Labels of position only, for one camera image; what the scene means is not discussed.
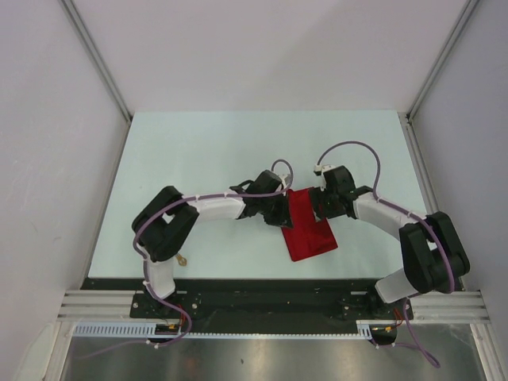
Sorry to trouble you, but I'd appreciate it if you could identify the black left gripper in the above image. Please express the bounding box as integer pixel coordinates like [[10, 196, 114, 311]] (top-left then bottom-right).
[[258, 191, 294, 229]]

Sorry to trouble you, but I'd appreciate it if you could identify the red satin napkin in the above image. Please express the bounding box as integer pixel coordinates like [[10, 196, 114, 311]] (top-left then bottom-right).
[[282, 188, 338, 262]]

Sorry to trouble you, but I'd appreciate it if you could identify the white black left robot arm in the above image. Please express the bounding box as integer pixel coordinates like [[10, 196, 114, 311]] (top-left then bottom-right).
[[132, 170, 293, 318]]

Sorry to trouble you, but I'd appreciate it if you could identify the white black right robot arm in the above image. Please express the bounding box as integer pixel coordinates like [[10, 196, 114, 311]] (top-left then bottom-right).
[[310, 165, 471, 318]]

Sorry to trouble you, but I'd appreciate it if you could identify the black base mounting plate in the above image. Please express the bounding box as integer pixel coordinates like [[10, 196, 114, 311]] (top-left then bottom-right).
[[81, 278, 414, 335]]

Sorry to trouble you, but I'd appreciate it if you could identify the aluminium right side rail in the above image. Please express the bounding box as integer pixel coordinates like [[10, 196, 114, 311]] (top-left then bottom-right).
[[398, 113, 460, 281]]

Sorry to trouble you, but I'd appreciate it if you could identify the aluminium rail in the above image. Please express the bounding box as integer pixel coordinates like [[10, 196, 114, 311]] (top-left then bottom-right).
[[398, 113, 460, 281], [58, 291, 491, 324]]

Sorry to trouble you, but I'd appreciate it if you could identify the right aluminium frame post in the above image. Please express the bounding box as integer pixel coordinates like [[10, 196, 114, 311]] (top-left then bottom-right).
[[407, 0, 481, 120]]

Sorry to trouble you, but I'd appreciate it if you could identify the aluminium frame post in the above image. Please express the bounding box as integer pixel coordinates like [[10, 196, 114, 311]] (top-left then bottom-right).
[[407, 0, 481, 120], [58, 0, 133, 122]]

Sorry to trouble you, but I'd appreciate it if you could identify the white slotted cable duct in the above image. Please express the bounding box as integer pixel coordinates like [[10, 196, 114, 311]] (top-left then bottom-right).
[[73, 321, 372, 340]]

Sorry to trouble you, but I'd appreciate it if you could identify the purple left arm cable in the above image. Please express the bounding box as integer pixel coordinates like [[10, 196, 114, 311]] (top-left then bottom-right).
[[133, 159, 294, 351]]

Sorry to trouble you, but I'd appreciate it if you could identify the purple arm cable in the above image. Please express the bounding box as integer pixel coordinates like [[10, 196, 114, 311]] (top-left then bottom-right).
[[133, 159, 294, 351], [315, 140, 457, 368]]

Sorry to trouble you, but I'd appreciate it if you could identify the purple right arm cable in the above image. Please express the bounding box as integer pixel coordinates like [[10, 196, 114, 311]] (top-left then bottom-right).
[[315, 140, 457, 368]]

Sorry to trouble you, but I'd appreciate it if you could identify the aluminium front rail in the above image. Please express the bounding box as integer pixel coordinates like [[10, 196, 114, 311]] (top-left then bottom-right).
[[58, 291, 491, 324]]

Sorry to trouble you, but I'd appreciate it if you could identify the left aluminium frame post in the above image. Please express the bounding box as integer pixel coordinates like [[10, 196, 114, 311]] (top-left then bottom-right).
[[58, 0, 133, 122]]

